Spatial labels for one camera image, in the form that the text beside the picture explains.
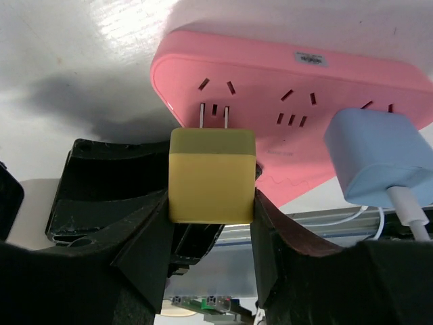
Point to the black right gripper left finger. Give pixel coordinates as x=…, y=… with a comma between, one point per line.
x=114, y=276

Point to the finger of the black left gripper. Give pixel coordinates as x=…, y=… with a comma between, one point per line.
x=103, y=182
x=196, y=243

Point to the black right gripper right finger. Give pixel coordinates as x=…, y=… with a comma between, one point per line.
x=302, y=278

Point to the yellow charger plug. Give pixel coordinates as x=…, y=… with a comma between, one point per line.
x=203, y=144

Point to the blue charger plug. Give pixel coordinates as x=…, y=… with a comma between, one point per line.
x=372, y=151

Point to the pink triangular power strip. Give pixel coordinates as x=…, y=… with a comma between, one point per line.
x=285, y=94

